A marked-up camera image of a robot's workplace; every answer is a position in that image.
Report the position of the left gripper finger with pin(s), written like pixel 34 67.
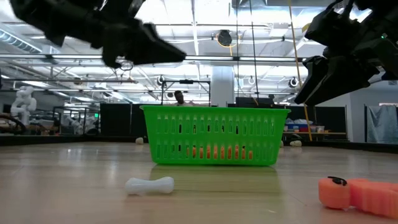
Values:
pixel 152 46
pixel 113 49

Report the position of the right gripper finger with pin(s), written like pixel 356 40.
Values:
pixel 348 77
pixel 314 74

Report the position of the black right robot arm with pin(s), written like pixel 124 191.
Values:
pixel 382 15

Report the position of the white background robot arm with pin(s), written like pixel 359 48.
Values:
pixel 23 102

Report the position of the blue plastic bin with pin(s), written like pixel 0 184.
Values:
pixel 293 126

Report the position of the wooden shelf board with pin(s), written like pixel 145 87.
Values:
pixel 335 133

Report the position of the grey hanging cloth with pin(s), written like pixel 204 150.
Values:
pixel 383 123

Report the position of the person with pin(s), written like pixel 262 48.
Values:
pixel 178 98

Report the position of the black background monitor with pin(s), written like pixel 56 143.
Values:
pixel 248 102

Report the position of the white building column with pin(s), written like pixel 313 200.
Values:
pixel 222 85

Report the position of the green plastic basket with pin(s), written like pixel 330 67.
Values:
pixel 217 110

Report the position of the white plastic bone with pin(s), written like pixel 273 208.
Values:
pixel 149 185

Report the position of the black metal stand frame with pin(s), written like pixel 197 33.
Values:
pixel 186 81

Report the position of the grey ventilation duct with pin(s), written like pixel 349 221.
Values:
pixel 18 42

